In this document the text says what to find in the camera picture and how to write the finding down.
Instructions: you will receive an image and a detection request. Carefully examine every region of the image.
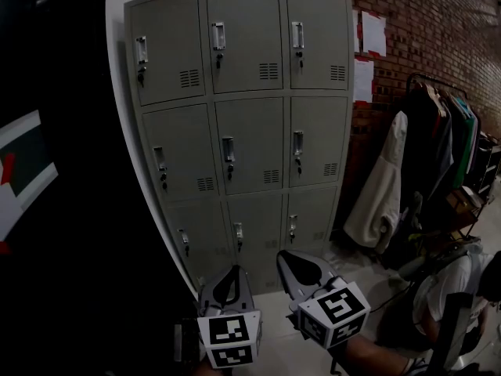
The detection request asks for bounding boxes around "white and red wall sign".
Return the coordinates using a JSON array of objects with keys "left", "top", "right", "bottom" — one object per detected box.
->
[{"left": 0, "top": 110, "right": 59, "bottom": 255}]

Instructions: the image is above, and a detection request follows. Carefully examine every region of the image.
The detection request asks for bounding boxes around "grey metal locker cabinet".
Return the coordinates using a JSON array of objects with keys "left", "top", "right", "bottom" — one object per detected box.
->
[{"left": 124, "top": 0, "right": 355, "bottom": 294}]

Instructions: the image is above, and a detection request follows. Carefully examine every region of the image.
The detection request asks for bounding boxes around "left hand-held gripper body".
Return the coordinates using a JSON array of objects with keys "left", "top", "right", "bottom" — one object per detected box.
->
[{"left": 196, "top": 302, "right": 264, "bottom": 370}]

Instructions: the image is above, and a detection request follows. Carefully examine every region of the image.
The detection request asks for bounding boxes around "brown box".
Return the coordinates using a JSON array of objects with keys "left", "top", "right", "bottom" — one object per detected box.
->
[{"left": 445, "top": 188, "right": 481, "bottom": 233}]

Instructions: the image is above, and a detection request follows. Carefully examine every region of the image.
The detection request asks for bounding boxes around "white hanging jacket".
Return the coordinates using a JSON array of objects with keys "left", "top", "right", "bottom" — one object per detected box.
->
[{"left": 343, "top": 110, "right": 409, "bottom": 255}]

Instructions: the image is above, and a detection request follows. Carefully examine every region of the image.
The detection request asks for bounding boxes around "black shelf unit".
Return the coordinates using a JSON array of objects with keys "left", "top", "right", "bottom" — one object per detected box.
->
[{"left": 475, "top": 133, "right": 501, "bottom": 201}]

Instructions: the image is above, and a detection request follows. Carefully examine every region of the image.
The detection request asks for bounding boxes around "white paper red edge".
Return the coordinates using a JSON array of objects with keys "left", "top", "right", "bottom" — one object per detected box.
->
[{"left": 354, "top": 57, "right": 375, "bottom": 103}]

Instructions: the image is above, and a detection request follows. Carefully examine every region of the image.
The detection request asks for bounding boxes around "green hanging garment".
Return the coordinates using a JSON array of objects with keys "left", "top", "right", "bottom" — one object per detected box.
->
[{"left": 453, "top": 96, "right": 479, "bottom": 190}]

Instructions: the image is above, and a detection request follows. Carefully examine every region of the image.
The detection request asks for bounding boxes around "large white wall paper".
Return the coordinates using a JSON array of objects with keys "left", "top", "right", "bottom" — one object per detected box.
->
[{"left": 361, "top": 10, "right": 387, "bottom": 58}]

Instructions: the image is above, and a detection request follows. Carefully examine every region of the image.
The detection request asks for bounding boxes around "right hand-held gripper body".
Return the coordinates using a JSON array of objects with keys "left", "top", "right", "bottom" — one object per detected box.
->
[{"left": 289, "top": 276, "right": 371, "bottom": 350}]

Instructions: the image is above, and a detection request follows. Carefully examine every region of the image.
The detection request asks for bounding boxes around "black slanted bar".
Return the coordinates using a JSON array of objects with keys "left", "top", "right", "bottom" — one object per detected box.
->
[{"left": 426, "top": 291, "right": 473, "bottom": 376}]

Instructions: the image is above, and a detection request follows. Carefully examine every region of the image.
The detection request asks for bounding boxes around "black hanging coat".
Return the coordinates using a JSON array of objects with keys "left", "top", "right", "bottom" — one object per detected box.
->
[{"left": 398, "top": 86, "right": 455, "bottom": 226}]

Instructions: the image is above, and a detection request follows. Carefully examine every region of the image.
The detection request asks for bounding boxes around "narrow white wall paper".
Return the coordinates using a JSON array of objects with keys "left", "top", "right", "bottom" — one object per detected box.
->
[{"left": 351, "top": 9, "right": 361, "bottom": 53}]

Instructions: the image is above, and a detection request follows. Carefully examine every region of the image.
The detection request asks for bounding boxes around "person's right forearm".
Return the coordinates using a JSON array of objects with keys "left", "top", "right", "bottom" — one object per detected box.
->
[{"left": 344, "top": 334, "right": 416, "bottom": 376}]

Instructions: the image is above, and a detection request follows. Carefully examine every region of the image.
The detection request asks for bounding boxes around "black metal clothes rack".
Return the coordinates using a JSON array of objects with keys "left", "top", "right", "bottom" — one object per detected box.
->
[{"left": 405, "top": 72, "right": 470, "bottom": 101}]

